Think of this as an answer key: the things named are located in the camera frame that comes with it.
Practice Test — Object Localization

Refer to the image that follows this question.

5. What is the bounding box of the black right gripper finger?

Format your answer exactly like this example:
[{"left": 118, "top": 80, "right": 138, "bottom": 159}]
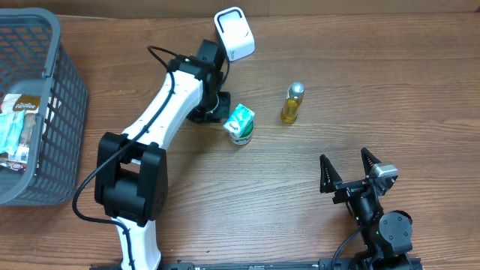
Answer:
[
  {"left": 319, "top": 154, "right": 343, "bottom": 194},
  {"left": 361, "top": 148, "right": 381, "bottom": 176}
]

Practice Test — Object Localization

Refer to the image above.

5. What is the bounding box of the teal tissue pack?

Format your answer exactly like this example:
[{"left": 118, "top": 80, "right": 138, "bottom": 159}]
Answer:
[{"left": 223, "top": 103, "right": 255, "bottom": 137}]

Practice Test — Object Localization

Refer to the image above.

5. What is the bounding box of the green lid jar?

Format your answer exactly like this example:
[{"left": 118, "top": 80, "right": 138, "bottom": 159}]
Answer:
[{"left": 229, "top": 122, "right": 254, "bottom": 146}]

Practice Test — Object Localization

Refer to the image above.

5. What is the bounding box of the yellow dish soap bottle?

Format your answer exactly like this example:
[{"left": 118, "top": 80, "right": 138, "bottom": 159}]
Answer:
[{"left": 280, "top": 82, "right": 305, "bottom": 124}]

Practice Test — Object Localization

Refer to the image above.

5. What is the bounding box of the brown snack pouch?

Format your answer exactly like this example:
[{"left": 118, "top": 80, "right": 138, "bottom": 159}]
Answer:
[{"left": 1, "top": 94, "right": 41, "bottom": 114}]

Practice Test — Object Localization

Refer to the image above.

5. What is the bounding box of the teal snack packet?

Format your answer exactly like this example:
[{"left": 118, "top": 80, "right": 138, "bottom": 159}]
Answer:
[{"left": 1, "top": 110, "right": 26, "bottom": 155}]

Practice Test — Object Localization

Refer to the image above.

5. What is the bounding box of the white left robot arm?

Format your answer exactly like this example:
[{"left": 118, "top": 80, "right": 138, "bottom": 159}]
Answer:
[{"left": 94, "top": 40, "right": 230, "bottom": 269}]

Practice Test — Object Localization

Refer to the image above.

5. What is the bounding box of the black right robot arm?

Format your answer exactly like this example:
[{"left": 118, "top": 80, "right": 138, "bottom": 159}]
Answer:
[{"left": 319, "top": 148, "right": 421, "bottom": 269}]

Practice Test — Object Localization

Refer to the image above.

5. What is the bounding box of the white barcode scanner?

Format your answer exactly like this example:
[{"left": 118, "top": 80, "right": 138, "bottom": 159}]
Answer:
[{"left": 214, "top": 7, "right": 255, "bottom": 62}]

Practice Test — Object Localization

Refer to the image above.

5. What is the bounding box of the grey plastic basket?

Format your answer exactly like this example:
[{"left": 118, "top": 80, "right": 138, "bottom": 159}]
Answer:
[{"left": 1, "top": 7, "right": 89, "bottom": 206}]

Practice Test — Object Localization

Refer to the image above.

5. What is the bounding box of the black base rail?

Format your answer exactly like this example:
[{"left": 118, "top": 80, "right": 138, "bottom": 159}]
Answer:
[{"left": 89, "top": 258, "right": 424, "bottom": 270}]

